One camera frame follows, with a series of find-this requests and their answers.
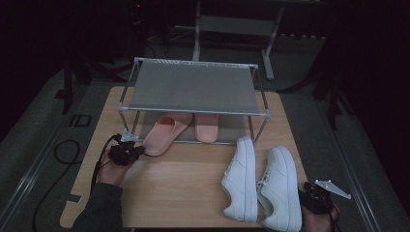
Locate person's right hand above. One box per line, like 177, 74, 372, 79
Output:
301, 204, 340, 232

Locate grey metal stand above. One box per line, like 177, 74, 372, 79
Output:
191, 0, 285, 81

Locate white sneaker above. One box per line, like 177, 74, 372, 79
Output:
220, 135, 259, 223
256, 145, 304, 232

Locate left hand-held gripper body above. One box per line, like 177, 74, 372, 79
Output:
107, 129, 140, 167

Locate black floor cable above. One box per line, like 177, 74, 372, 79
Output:
32, 139, 81, 232

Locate pink slipper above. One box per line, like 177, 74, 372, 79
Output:
142, 113, 193, 158
193, 113, 220, 144

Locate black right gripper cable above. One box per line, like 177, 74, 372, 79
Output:
328, 203, 342, 232

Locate person's left hand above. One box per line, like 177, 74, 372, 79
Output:
96, 158, 132, 188

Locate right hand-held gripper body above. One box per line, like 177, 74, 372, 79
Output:
300, 179, 353, 217

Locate dark stand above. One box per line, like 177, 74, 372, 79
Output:
54, 57, 95, 115
312, 73, 356, 131

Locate grey metal shoe rack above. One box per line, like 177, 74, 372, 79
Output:
116, 56, 272, 146

